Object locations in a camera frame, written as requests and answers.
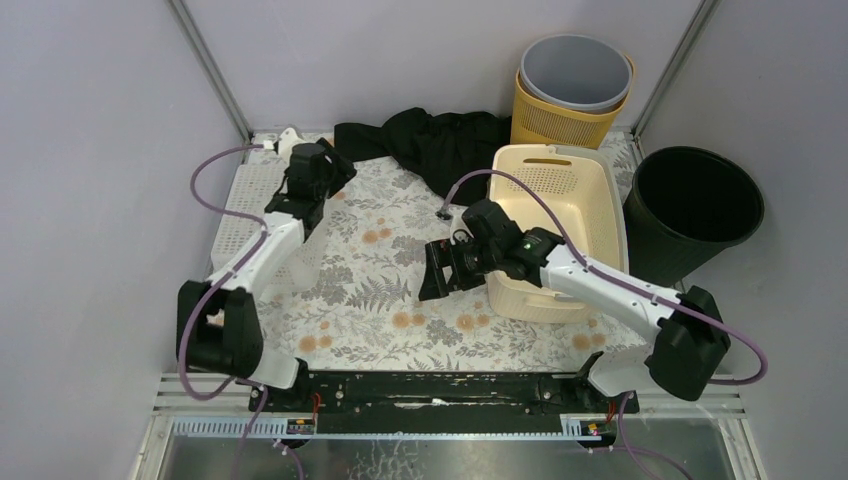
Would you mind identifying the black cloth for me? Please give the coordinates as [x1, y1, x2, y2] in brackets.
[333, 107, 512, 198]

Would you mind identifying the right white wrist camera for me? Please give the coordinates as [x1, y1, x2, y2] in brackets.
[449, 215, 473, 245]

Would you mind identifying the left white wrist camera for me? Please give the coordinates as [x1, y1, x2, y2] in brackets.
[257, 127, 305, 164]

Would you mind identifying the cream plastic basket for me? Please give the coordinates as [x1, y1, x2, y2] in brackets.
[486, 144, 629, 324]

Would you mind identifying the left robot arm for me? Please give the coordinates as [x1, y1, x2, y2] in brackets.
[176, 138, 357, 411]

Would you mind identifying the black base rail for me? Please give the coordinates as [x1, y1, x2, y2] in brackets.
[248, 370, 639, 435]

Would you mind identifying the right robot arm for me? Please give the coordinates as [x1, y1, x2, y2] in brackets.
[419, 200, 730, 412]

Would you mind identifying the yellow wastebasket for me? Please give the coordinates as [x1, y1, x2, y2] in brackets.
[510, 72, 630, 149]

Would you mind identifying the white perforated plastic basket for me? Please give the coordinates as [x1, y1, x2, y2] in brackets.
[211, 163, 329, 294]

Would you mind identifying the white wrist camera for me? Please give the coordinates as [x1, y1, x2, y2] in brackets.
[257, 127, 305, 164]
[449, 215, 473, 245]

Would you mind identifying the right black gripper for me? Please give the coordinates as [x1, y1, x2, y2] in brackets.
[418, 236, 500, 301]

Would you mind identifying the grey plastic bin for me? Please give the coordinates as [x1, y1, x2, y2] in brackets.
[519, 34, 634, 114]

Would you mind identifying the floral tablecloth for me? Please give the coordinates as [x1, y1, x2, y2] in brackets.
[257, 157, 642, 372]

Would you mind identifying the black round bucket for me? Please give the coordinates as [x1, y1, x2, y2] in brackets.
[623, 146, 765, 287]

